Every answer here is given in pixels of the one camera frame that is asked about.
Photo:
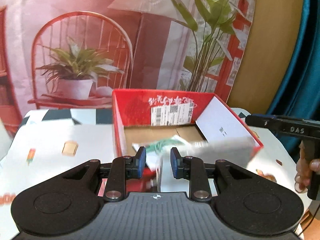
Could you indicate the person's right hand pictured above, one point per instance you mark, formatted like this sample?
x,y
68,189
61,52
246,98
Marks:
x,y
304,170

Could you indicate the cartoon print table cloth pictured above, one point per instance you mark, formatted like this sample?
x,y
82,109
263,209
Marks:
x,y
55,171

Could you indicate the printed living room backdrop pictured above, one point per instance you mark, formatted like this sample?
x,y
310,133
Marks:
x,y
73,53

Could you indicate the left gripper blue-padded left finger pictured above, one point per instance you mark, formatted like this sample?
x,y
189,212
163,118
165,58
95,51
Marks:
x,y
137,163

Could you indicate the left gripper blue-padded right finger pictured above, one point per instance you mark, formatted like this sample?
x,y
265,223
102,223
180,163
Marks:
x,y
193,170

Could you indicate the red strawberry cardboard box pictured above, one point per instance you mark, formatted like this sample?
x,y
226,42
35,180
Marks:
x,y
144,116

